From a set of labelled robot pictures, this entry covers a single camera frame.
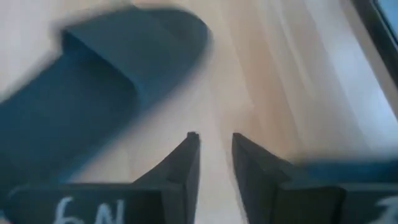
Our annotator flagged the black metal rig frame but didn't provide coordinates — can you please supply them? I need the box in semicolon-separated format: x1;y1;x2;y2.
350;0;398;90

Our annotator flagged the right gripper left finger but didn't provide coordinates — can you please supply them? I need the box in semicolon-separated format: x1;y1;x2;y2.
0;131;201;224

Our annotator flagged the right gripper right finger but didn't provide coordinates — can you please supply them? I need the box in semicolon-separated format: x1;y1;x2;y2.
231;132;398;224

